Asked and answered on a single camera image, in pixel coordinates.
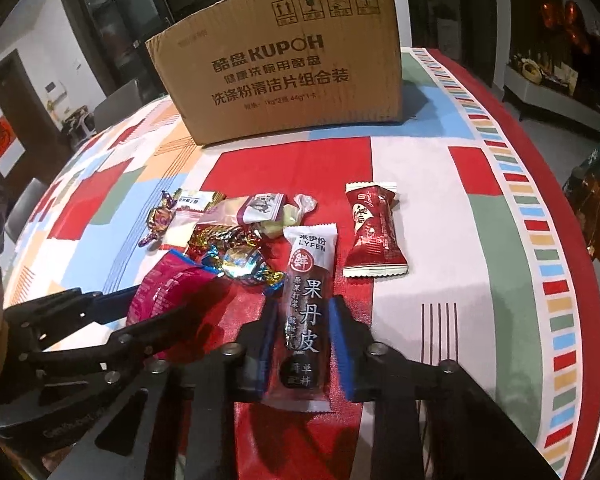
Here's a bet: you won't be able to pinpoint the blue foil wrapped candy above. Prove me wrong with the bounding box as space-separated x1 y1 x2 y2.
200 245 287 297

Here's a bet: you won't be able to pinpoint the red gold foil candy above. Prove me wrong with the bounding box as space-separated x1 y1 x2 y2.
187 224 266 261

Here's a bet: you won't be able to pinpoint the white coconut candy packet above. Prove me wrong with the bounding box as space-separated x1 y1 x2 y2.
167 187 226 251

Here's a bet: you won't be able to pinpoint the brown cardboard box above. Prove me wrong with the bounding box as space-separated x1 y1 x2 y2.
145 0 415 148

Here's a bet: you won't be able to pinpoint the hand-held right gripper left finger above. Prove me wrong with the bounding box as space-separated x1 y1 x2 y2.
45 299 282 480

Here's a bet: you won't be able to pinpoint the long dark fruit leather packet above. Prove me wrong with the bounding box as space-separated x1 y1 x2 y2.
261 225 341 413

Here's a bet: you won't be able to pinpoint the white low cabinet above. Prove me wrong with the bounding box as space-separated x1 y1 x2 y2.
502 64 600 133

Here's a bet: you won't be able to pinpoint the glass sliding door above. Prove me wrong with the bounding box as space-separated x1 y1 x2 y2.
57 0 173 88

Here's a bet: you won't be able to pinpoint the red foil balloons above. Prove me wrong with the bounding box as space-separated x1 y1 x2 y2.
540 1 592 55

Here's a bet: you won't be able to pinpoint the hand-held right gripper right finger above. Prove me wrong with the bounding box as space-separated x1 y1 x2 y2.
330 296 556 480

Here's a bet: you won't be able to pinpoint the brown wooden chair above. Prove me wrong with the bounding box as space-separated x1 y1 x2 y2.
562 160 600 263

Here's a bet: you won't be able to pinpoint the grey dining chair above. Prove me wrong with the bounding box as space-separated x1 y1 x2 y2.
4 179 47 242
94 80 147 133

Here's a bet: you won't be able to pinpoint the yellow woven basket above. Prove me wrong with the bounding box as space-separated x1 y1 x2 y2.
519 60 544 84

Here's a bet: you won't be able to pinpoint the pink snack packet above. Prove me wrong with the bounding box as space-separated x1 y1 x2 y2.
126 249 221 361

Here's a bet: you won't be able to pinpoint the red candy packet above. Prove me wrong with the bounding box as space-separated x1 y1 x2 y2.
342 181 410 279

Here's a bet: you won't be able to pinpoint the colourful patchwork tablecloth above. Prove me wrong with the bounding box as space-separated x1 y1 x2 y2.
2 47 600 480

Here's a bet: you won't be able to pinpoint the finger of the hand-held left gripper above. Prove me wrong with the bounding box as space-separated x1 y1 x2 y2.
2 290 136 341
30 312 203 386

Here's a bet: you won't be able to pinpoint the purple foil wrapped candy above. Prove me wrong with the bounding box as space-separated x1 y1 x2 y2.
138 190 181 248

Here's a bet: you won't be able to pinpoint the translucent wrapped nougat candy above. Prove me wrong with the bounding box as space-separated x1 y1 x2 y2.
200 192 320 241

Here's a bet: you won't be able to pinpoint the dark wooden door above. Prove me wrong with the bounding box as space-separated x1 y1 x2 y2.
0 50 43 186

